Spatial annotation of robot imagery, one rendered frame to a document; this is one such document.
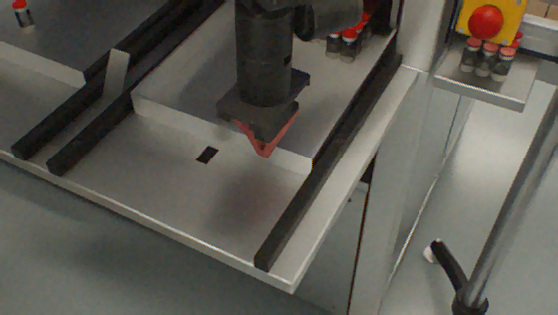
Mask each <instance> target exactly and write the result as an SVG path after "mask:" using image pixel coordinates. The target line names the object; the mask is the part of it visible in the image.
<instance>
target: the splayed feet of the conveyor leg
mask: <svg viewBox="0 0 558 315"><path fill-rule="evenodd" d="M423 256H424V258H425V260H426V261H427V262H429V263H431V264H436V265H438V264H441V266H442V269H443V271H444V272H445V274H446V276H447V278H449V280H450V282H451V285H452V287H453V289H454V291H455V295H454V297H453V300H452V302H451V308H452V312H453V315H485V314H486V312H487V310H488V307H489V301H488V298H487V297H486V299H485V301H484V303H483V305H482V306H481V307H480V308H478V309H471V308H468V307H467V306H465V305H464V304H463V302H462V299H461V296H462V294H463V291H464V289H465V287H466V285H467V282H468V280H467V278H466V276H465V274H464V272H463V270H462V268H461V267H460V265H459V263H458V262H457V261H456V259H455V258H454V256H453V255H452V253H451V252H450V250H449V249H448V247H447V246H446V245H445V243H444V242H443V240H441V239H436V240H435V241H433V242H432V243H431V245H430V246H428V247H427V248H426V249H425V250H424V253H423Z"/></svg>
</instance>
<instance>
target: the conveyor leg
mask: <svg viewBox="0 0 558 315"><path fill-rule="evenodd" d="M557 159H558V85H556V89H555V91H554V93H553V95H552V98H551V100H550V102H549V104H548V107H547V109H546V111H545V113H544V116H543V118H542V120H541V122H540V125H539V127H538V128H537V130H536V133H535V135H534V137H533V139H532V142H531V144H530V146H529V148H528V151H527V153H526V155H525V157H524V159H523V162H522V164H521V166H520V168H519V170H518V172H517V174H516V176H515V179H514V181H513V183H512V185H511V188H510V190H509V192H508V193H507V196H506V198H505V200H504V202H503V205H502V207H501V208H500V210H499V213H498V215H497V217H496V219H495V222H494V224H493V226H492V228H491V229H492V230H491V233H490V235H489V237H488V239H487V242H486V244H485V245H484V247H483V250H482V252H481V254H480V256H479V259H478V261H477V263H476V265H475V268H474V270H473V272H472V274H471V277H470V279H469V281H468V282H467V285H466V287H465V289H464V291H463V294H462V296H461V299H462V302H463V304H464V305H465V306H467V307H468V308H471V309H478V308H480V307H481V306H482V305H483V303H484V301H485V299H486V297H487V295H488V293H489V291H490V289H491V287H492V286H493V284H494V282H495V280H496V278H497V276H498V274H499V272H500V270H501V266H502V264H503V262H504V260H505V258H506V256H507V254H508V252H509V250H510V248H511V247H512V245H513V243H514V241H515V239H516V237H517V235H518V234H519V232H520V230H521V228H522V226H523V224H524V222H525V220H526V218H527V216H528V214H529V212H530V210H531V209H532V207H533V205H534V203H535V201H536V199H537V197H538V195H539V193H540V191H541V189H542V187H543V185H544V183H545V181H546V179H547V177H548V175H549V173H550V171H551V169H552V168H553V166H554V164H555V162H556V161H557Z"/></svg>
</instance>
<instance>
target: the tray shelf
mask: <svg viewBox="0 0 558 315"><path fill-rule="evenodd" d="M222 1H226V0H203V5H202V6H201V7H200V8H199V9H198V10H196V11H195V12H194V13H193V14H192V15H191V16H190V17H188V18H187V19H186V21H185V22H184V23H183V24H182V25H180V26H179V27H178V28H177V29H176V30H175V31H173V32H171V33H170V34H169V35H168V36H167V37H166V38H165V39H163V40H162V41H161V42H160V43H159V44H158V45H157V46H156V47H154V48H153V49H152V50H151V52H150V53H149V54H148V55H146V56H145V57H144V58H143V59H142V60H141V61H140V62H138V63H137V64H136V65H134V66H133V67H132V68H131V69H129V70H128V71H127V72H126V77H125V82H124V87H123V92H124V91H125V90H126V89H127V88H128V87H129V86H130V85H132V84H133V83H134V82H135V81H136V80H137V79H138V78H139V77H140V76H141V75H143V74H144V73H145V72H146V71H147V70H148V69H149V68H150V67H152V66H153V65H154V64H155V63H156V62H157V61H158V60H159V59H160V58H161V57H162V56H163V55H165V54H166V53H167V52H168V51H169V50H170V49H171V48H172V47H173V46H174V45H176V44H177V43H178V42H179V41H180V40H181V39H182V38H183V37H184V36H185V35H187V34H188V33H189V32H190V31H191V30H192V29H193V28H194V27H195V26H196V25H198V24H199V23H200V22H201V21H202V20H203V19H204V18H205V17H206V16H207V15H209V14H210V13H211V12H212V11H213V10H214V9H215V8H216V7H217V6H218V5H220V4H221V3H222ZM418 77H419V71H418V70H415V69H412V68H409V67H406V66H403V67H402V66H399V68H398V69H397V71H396V73H395V74H394V76H393V77H392V79H391V81H390V82H389V84H388V85H387V87H386V88H385V90H384V92H383V93H382V95H381V96H380V98H379V100H378V101H377V103H376V104H375V105H374V106H373V108H372V110H371V111H370V113H369V114H368V116H367V117H366V119H365V121H364V122H363V124H362V125H361V127H360V129H359V130H358V132H357V133H356V136H355V137H354V139H353V140H352V142H351V143H350V145H349V147H348V148H347V150H346V151H345V153H344V154H343V156H342V158H341V159H340V161H339V162H338V164H337V166H336V167H335V169H333V171H332V172H331V174H330V176H329V177H328V179H327V180H326V182H325V184H324V185H323V188H322V190H321V191H320V193H319V195H318V196H317V198H316V199H315V200H314V202H313V203H312V205H311V206H310V208H309V209H308V211H307V213H306V214H305V216H304V217H303V219H302V220H301V222H300V224H299V225H298V227H297V228H296V230H295V231H294V232H293V234H292V235H291V238H290V240H289V242H288V243H287V245H286V246H285V248H284V250H283V251H282V253H281V254H280V256H279V257H278V259H277V261H276V262H275V263H274V264H273V266H272V268H271V269H270V271H269V272H268V273H266V272H263V271H261V270H259V269H258V268H256V267H255V266H254V256H255V255H256V253H257V252H258V250H259V247H260V246H261V244H262V243H263V241H264V240H265V238H266V237H267V235H268V234H269V232H270V231H271V230H272V229H273V227H274V226H275V224H276V223H277V221H278V220H279V218H280V217H281V215H282V214H283V212H284V211H285V209H286V208H287V206H288V205H289V203H290V202H291V199H292V198H293V197H294V195H295V194H296V192H297V191H298V189H299V188H300V186H301V185H302V183H303V182H304V180H305V179H306V177H305V176H303V175H300V174H297V173H295V172H292V171H291V170H288V169H283V168H280V167H277V166H275V165H272V164H269V163H267V162H264V161H262V160H260V159H257V158H255V157H250V156H248V155H245V154H242V153H240V152H237V151H234V150H232V149H229V148H228V147H225V146H222V145H220V144H217V143H214V142H212V141H209V140H206V139H201V138H198V137H196V136H194V135H192V134H189V133H186V132H184V131H181V130H178V129H176V128H173V127H170V126H168V125H165V124H162V123H160V122H158V121H156V120H153V119H150V118H148V117H145V116H142V115H140V114H137V113H135V110H134V109H132V110H131V111H130V112H129V113H128V114H127V115H126V116H124V117H123V118H122V119H121V120H120V121H119V122H118V124H117V125H116V126H115V127H114V128H113V129H112V130H111V131H110V132H109V133H108V134H107V135H105V136H103V137H102V138H101V139H100V140H99V141H98V142H97V143H96V144H95V145H94V146H93V147H92V148H91V149H90V150H89V151H88V152H87V153H86V154H85V155H84V156H82V157H81V158H80V159H79V160H78V161H77V162H76V163H75V164H74V165H73V166H72V167H71V168H70V169H69V170H68V171H67V172H66V173H65V174H64V175H62V176H61V177H57V176H55V175H53V174H51V173H49V170H48V169H47V167H46V162H47V161H48V160H49V159H50V158H51V157H52V156H53V155H55V154H56V153H57V152H58V151H59V150H60V149H59V148H57V147H54V146H52V145H51V144H50V143H51V142H52V141H53V140H54V139H55V138H56V137H57V136H58V135H59V134H61V133H62V132H64V131H65V130H66V129H67V128H68V127H69V126H70V125H71V124H72V123H73V122H74V121H75V120H76V119H77V118H79V117H80V116H81V115H82V114H83V113H84V112H85V111H86V110H87V109H89V108H90V107H91V106H92V105H93V104H94V103H95V102H96V101H98V100H99V99H101V98H102V96H100V97H99V98H97V99H95V100H94V101H93V102H92V103H91V104H90V105H89V106H87V107H86V108H85V109H84V110H83V111H82V112H81V113H80V114H78V115H77V116H76V117H75V118H74V119H73V120H72V121H70V122H69V123H68V125H67V126H66V127H65V128H64V129H62V130H61V131H60V132H58V133H57V134H56V135H55V136H53V137H52V138H51V139H50V140H49V141H48V142H47V143H45V144H44V145H43V146H42V147H41V148H40V149H39V150H38V151H36V152H35V153H34V154H33V155H32V156H31V157H30V158H28V159H27V160H26V161H25V162H23V161H21V160H19V159H16V158H14V156H13V154H12V152H11V150H10V147H11V146H12V145H13V144H14V143H15V142H17V141H18V140H19V139H20V138H21V137H22V136H24V135H25V134H26V133H27V132H28V131H30V130H32V129H33V128H34V127H35V126H37V125H38V124H39V123H40V122H41V121H43V120H44V119H45V118H46V117H47V116H48V115H50V114H51V113H52V112H53V111H54V110H56V109H57V108H58V107H59V106H60V105H61V104H63V103H64V101H65V100H66V99H68V98H69V97H70V96H71V95H73V94H75V93H76V92H77V91H78V90H79V89H78V88H75V87H73V86H70V85H68V84H65V83H62V82H60V81H58V80H56V79H53V78H51V77H48V76H46V75H43V74H41V73H38V72H35V71H33V70H30V69H28V68H25V67H23V66H20V65H18V64H15V63H13V62H10V61H7V60H5V59H2V58H0V159H1V160H4V161H6V162H8V163H10V164H11V165H13V166H15V167H17V168H22V169H24V170H26V171H28V172H30V173H32V174H35V175H37V176H39V177H41V178H43V179H45V180H47V181H50V182H52V183H54V184H56V185H58V186H60V187H62V188H64V189H67V190H69V191H70V192H72V193H74V194H76V195H78V196H81V197H83V198H85V199H87V200H89V201H91V202H93V203H98V204H100V205H102V206H104V207H106V208H108V209H110V210H113V211H115V212H117V213H118V214H120V215H122V216H124V217H127V218H129V219H131V220H133V221H135V222H137V223H139V224H141V225H144V226H146V227H148V228H150V229H152V230H154V231H156V232H158V233H160V234H164V235H166V236H168V237H170V238H172V239H175V240H177V241H179V242H181V243H183V244H185V245H187V246H190V247H192V248H193V249H195V250H197V251H199V252H201V253H204V254H206V255H208V256H210V257H212V258H214V259H216V260H218V261H221V262H223V263H225V264H228V265H230V266H232V267H235V268H237V269H239V270H241V271H243V272H245V273H247V274H249V275H252V276H254V277H256V278H258V279H259V280H261V281H263V282H266V283H268V284H270V285H272V286H274V287H276V288H278V289H281V290H283V291H285V292H287V293H289V294H293V293H294V291H295V290H296V288H297V286H298V284H299V283H300V281H301V279H302V278H303V276H304V274H305V272H306V271H307V269H308V267H309V266H310V264H311V263H312V261H313V260H314V258H315V256H316V254H317V253H318V251H319V249H320V248H321V246H322V244H323V242H324V239H325V237H326V236H327V234H328V232H329V231H330V230H331V228H332V226H333V225H334V223H335V221H336V219H337V218H338V216H339V214H340V213H341V211H342V209H343V207H344V206H345V204H346V202H347V201H348V200H349V198H350V196H351V195H352V193H353V191H354V190H355V188H356V184H357V183H358V181H359V179H360V177H361V176H362V174H363V172H364V171H365V169H366V168H367V166H368V165H369V163H370V161H371V160H372V158H373V156H374V154H375V153H376V151H377V149H378V148H379V146H380V144H381V142H382V141H383V139H384V138H385V137H386V135H387V133H388V131H389V130H390V128H391V126H392V125H393V121H394V119H395V118H396V116H397V114H398V112H399V111H400V109H401V107H402V106H403V104H404V102H405V101H406V100H407V98H408V96H409V95H410V93H411V91H412V89H413V88H414V86H415V84H416V83H417V81H418ZM207 146H212V147H214V148H217V149H219V151H218V152H217V153H216V155H215V156H214V157H213V158H212V159H211V161H210V162H209V163H208V164H203V163H201V162H198V161H196V159H197V158H198V156H199V155H200V154H201V153H202V152H203V151H204V149H205V148H206V147H207Z"/></svg>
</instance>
